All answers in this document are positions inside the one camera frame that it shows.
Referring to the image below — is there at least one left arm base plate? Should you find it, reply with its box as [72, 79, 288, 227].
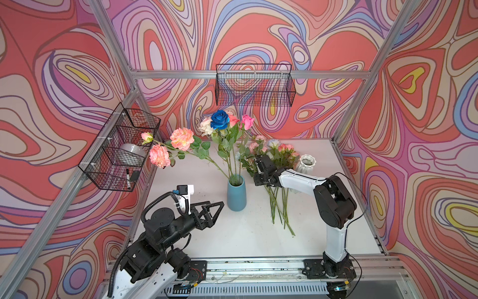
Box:
[168, 260, 207, 285]

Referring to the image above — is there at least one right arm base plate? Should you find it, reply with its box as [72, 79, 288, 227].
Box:
[301, 259, 357, 280]

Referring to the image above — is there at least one black wire basket left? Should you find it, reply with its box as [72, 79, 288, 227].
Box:
[78, 103, 161, 192]

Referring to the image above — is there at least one pink carnation flower stem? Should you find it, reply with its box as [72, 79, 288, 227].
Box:
[140, 128, 230, 178]

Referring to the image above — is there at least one cream rose flower stem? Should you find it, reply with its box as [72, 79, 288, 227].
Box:
[199, 117, 235, 185]

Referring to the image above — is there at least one bunch of artificial flowers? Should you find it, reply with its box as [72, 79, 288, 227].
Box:
[236, 135, 299, 235]

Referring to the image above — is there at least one magenta rose flower stem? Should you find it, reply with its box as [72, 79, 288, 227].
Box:
[235, 115, 255, 174]

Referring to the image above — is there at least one red rose flower stem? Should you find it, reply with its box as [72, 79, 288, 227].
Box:
[227, 115, 240, 185]

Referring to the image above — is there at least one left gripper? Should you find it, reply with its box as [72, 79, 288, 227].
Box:
[159, 201, 224, 252]

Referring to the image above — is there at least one teal cylindrical vase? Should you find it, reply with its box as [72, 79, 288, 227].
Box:
[227, 174, 247, 212]

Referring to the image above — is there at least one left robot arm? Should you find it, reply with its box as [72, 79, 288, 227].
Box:
[107, 199, 224, 299]

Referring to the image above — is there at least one white ribbed vase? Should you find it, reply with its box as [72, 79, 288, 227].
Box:
[295, 154, 316, 174]

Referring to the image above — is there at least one black marker in basket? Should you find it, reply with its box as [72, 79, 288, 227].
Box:
[126, 168, 131, 190]

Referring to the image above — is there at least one black wire basket back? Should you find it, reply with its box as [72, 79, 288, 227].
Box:
[215, 62, 296, 107]

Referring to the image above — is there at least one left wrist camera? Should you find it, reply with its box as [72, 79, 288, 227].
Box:
[176, 184, 194, 213]

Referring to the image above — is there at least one blue rose flower stem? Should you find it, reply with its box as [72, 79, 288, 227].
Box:
[210, 110, 235, 184]

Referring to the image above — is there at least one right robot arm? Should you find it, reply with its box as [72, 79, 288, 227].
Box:
[253, 155, 357, 277]

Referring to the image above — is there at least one black wire basket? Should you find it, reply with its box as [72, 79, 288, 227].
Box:
[78, 103, 161, 192]
[215, 62, 296, 107]

